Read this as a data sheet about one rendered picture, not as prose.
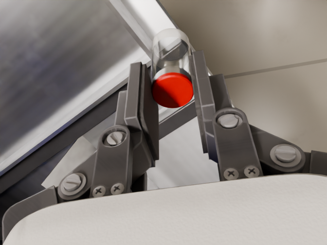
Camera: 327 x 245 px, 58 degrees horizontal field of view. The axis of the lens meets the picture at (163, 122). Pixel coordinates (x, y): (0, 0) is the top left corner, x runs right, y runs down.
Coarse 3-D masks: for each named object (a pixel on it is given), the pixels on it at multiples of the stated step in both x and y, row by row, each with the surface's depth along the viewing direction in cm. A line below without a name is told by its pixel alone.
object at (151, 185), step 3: (147, 177) 38; (147, 180) 37; (150, 180) 38; (147, 183) 37; (150, 183) 38; (153, 183) 38; (147, 186) 37; (150, 186) 37; (153, 186) 38; (156, 186) 38; (147, 189) 36; (150, 189) 37; (153, 189) 37; (0, 243) 42
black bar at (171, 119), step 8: (192, 104) 30; (168, 112) 32; (176, 112) 31; (184, 112) 31; (192, 112) 31; (160, 120) 32; (168, 120) 31; (176, 120) 31; (184, 120) 31; (160, 128) 32; (168, 128) 32; (176, 128) 32; (160, 136) 32; (0, 224) 41; (0, 232) 40; (0, 240) 41
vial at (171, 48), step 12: (156, 36) 17; (168, 36) 16; (180, 36) 16; (156, 48) 16; (168, 48) 15; (180, 48) 15; (156, 60) 15; (168, 60) 14; (180, 60) 14; (156, 72) 15; (168, 72) 14; (180, 72) 14
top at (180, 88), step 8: (176, 72) 14; (160, 80) 14; (168, 80) 14; (176, 80) 14; (184, 80) 14; (152, 88) 14; (160, 88) 14; (168, 88) 14; (176, 88) 14; (184, 88) 14; (192, 88) 14; (160, 96) 14; (168, 96) 14; (176, 96) 14; (184, 96) 14; (192, 96) 14; (160, 104) 15; (168, 104) 15; (176, 104) 15; (184, 104) 15
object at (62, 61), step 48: (0, 0) 27; (48, 0) 27; (96, 0) 27; (0, 48) 29; (48, 48) 29; (96, 48) 29; (144, 48) 26; (0, 96) 32; (48, 96) 32; (96, 96) 29; (0, 144) 35
